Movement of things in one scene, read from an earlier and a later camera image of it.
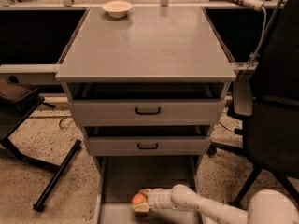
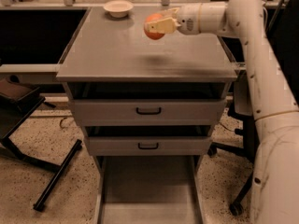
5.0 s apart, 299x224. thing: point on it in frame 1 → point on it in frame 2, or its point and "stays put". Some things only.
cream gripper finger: (141, 207) → (166, 25)
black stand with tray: (18, 98) stays put
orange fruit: (138, 199) → (153, 35)
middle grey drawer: (147, 146) stays put
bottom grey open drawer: (118, 178) stays put
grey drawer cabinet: (147, 89) stays put
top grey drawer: (147, 112) stays put
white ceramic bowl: (117, 8) stays put
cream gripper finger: (146, 191) → (170, 12)
